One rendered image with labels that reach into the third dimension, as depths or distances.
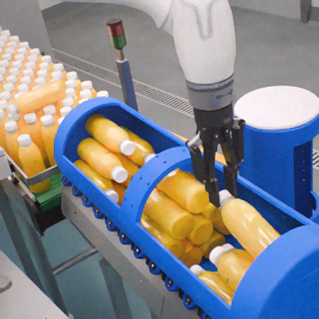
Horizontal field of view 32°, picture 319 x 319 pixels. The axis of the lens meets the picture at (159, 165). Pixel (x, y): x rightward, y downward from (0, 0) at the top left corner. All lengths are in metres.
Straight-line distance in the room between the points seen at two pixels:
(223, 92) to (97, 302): 1.86
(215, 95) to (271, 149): 0.81
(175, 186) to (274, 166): 0.60
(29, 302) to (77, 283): 1.58
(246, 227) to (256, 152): 0.72
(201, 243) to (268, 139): 0.54
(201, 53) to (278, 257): 0.38
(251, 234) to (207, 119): 0.25
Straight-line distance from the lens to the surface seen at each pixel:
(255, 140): 1.79
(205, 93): 0.99
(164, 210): 1.29
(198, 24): 0.94
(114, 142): 1.52
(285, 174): 1.84
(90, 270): 2.88
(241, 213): 1.13
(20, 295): 1.30
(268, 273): 1.01
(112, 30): 2.13
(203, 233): 1.34
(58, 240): 3.13
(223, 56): 0.96
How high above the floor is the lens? 1.94
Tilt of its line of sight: 34 degrees down
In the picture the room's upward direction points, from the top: 11 degrees counter-clockwise
